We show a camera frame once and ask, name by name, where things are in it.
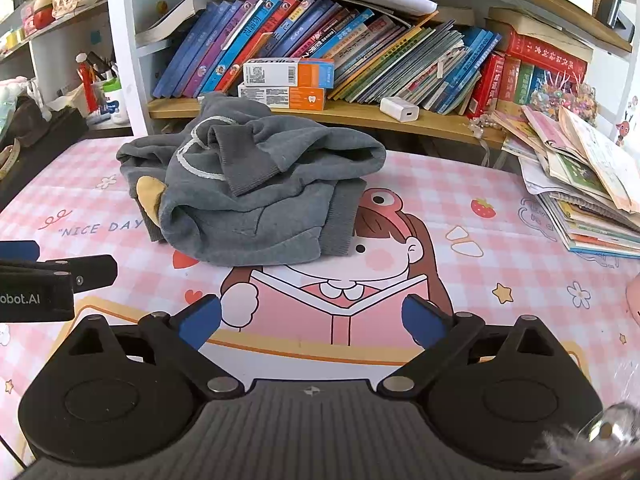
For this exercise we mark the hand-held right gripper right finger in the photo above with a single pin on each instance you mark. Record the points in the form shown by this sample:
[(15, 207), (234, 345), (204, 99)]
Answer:
[(420, 322)]

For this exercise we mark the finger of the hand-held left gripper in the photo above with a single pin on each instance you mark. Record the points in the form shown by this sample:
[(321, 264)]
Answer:
[(20, 251), (95, 270)]

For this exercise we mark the orange white box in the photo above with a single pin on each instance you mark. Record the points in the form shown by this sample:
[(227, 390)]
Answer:
[(280, 72), (290, 97)]

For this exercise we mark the white jar green lid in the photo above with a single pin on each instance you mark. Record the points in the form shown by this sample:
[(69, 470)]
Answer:
[(116, 105)]

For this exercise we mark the dark brown cloth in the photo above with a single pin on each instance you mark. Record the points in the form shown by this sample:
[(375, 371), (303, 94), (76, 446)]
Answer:
[(30, 115)]

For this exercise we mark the white charger adapter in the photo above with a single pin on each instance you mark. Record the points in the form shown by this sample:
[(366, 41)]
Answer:
[(397, 109)]

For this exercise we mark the grey sweater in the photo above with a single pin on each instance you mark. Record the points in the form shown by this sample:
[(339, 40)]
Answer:
[(260, 210)]

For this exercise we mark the red round doll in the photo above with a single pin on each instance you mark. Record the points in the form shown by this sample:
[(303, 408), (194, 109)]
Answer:
[(42, 17)]

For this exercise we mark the bunch of pens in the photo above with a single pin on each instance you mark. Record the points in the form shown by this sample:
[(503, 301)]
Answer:
[(87, 80)]

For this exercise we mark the row of colourful books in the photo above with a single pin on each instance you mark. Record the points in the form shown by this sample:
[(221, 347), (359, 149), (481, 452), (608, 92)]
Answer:
[(350, 45)]

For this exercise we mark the colourful bead ornament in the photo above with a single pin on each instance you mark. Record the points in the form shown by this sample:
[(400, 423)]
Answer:
[(565, 97)]

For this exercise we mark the red thick book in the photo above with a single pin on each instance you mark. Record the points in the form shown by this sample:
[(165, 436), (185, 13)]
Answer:
[(545, 57)]

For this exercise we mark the white plush toy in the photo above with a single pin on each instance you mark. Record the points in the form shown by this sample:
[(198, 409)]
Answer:
[(12, 92)]

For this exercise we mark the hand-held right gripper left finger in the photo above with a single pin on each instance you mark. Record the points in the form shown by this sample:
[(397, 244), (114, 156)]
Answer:
[(200, 322)]

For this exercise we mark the beige thick book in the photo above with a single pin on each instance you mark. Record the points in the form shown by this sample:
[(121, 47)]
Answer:
[(540, 27)]

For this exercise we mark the white wooden bookshelf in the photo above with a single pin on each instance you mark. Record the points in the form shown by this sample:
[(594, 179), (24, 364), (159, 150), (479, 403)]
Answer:
[(125, 60)]

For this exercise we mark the pile of booklets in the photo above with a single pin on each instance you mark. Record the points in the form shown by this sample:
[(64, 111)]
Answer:
[(585, 180)]

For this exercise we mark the pink checked printed mat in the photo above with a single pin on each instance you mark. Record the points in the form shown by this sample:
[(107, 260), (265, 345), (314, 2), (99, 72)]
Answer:
[(100, 200)]

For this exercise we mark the black small device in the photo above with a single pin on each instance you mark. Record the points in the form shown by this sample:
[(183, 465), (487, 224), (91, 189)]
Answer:
[(611, 10)]

